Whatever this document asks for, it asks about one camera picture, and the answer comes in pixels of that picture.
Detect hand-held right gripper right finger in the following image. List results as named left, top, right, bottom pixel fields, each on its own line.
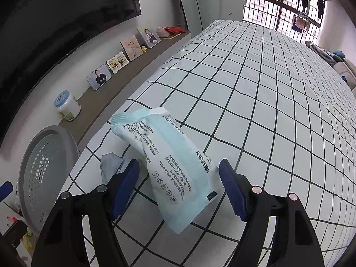
left=219, top=158, right=325, bottom=267

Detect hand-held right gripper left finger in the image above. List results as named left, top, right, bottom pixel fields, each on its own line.
left=30, top=158, right=140, bottom=267

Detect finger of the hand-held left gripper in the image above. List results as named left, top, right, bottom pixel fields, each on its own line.
left=0, top=181, right=13, bottom=201
left=0, top=220, right=28, bottom=267

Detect grey perforated plastic basket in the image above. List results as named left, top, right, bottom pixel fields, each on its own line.
left=17, top=125, right=80, bottom=235

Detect light blue wipes packet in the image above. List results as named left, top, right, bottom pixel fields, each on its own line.
left=110, top=107, right=219, bottom=234

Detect colourful paper cards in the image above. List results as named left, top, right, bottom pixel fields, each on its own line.
left=0, top=203, right=38, bottom=256

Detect grey face mask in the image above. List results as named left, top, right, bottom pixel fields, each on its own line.
left=100, top=152, right=125, bottom=184

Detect white black-checked tablecloth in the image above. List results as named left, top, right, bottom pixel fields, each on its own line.
left=57, top=19, right=356, bottom=267

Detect grey-brown television console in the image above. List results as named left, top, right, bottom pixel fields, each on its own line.
left=58, top=30, right=192, bottom=146

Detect white can blue lid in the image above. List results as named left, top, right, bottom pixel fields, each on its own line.
left=54, top=90, right=82, bottom=122

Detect black curved television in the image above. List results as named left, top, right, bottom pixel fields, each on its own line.
left=0, top=0, right=142, bottom=145

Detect red cloth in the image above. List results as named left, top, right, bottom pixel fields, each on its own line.
left=163, top=26, right=186, bottom=35

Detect checkered cushion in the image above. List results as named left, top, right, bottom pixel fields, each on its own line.
left=304, top=41, right=337, bottom=67

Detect beige sofa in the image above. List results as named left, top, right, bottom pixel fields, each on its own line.
left=304, top=41, right=356, bottom=90

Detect hanging clip drying rack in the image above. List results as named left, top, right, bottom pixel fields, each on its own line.
left=292, top=13, right=315, bottom=34

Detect white cabinet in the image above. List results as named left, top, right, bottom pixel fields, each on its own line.
left=219, top=0, right=247, bottom=22

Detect black window grille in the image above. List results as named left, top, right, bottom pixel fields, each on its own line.
left=220, top=0, right=326, bottom=43

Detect white leaning board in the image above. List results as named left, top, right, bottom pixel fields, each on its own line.
left=174, top=0, right=205, bottom=35

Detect portrait photo frame dark suit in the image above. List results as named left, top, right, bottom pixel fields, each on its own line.
left=87, top=64, right=112, bottom=91

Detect yellow cartoon photo frame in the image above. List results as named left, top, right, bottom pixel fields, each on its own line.
left=106, top=51, right=130, bottom=74

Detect child photo frame beige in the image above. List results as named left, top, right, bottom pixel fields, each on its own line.
left=120, top=35, right=143, bottom=62

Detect child photo frame white border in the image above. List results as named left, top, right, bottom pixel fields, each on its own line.
left=137, top=27, right=161, bottom=49

